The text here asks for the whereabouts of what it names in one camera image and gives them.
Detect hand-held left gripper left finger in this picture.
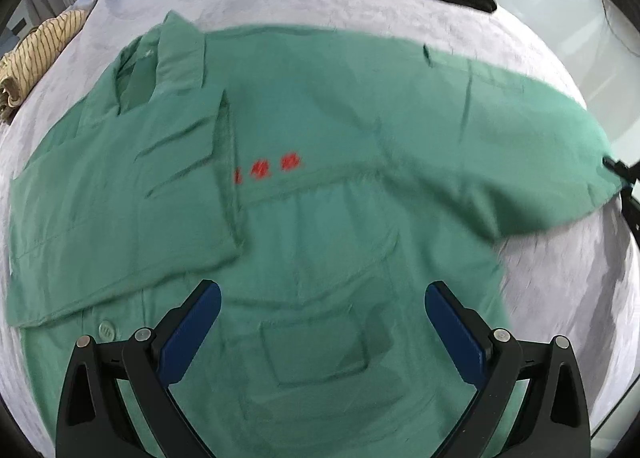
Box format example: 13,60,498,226
55,279,222,458

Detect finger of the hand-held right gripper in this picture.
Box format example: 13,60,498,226
602,157,640,239

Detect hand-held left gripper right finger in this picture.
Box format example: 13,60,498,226
424,280,592,458

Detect green shirt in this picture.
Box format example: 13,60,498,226
5,10,623,458

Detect cream striped cloth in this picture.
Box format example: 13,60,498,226
0,9,88,111

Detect grey bed sheet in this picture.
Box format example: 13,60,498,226
0,0,640,456

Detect black cable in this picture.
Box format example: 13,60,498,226
601,0,640,58

